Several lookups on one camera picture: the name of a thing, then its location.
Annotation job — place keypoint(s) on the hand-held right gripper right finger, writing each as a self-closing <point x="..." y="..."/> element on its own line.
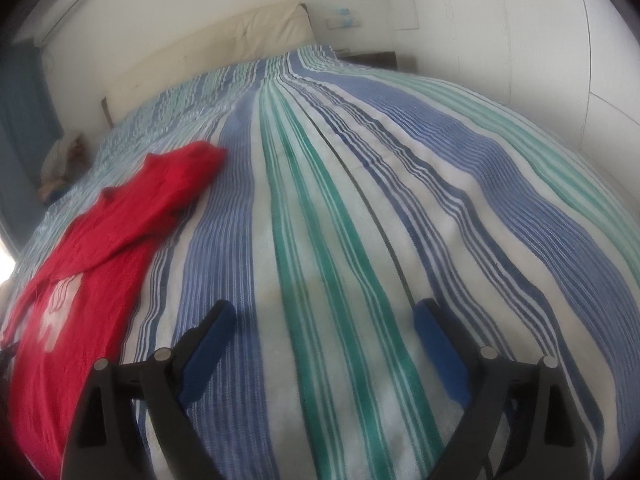
<point x="445" y="360"/>

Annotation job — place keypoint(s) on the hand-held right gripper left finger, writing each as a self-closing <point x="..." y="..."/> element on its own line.
<point x="210" y="355"/>

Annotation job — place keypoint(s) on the dark wooden nightstand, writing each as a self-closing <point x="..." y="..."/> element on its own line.
<point x="372" y="58"/>

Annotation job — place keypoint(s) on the blue curtain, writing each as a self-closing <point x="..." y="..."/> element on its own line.
<point x="20" y="110"/>

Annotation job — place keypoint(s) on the white wall sockets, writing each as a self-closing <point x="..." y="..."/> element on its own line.
<point x="342" y="20"/>

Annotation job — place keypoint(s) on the white air conditioner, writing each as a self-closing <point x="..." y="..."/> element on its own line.
<point x="50" y="7"/>

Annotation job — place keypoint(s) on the cream padded headboard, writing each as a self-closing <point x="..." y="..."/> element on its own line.
<point x="225" y="45"/>

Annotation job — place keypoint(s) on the red t-shirt with white print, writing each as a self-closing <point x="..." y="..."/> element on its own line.
<point x="100" y="260"/>

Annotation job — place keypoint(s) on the white wardrobe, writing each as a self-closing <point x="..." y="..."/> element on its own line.
<point x="525" y="60"/>

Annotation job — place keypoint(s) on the pile of mixed clothes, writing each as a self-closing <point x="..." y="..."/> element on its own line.
<point x="60" y="160"/>

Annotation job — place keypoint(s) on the striped blue green bedspread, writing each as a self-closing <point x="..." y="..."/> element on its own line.
<point x="350" y="210"/>

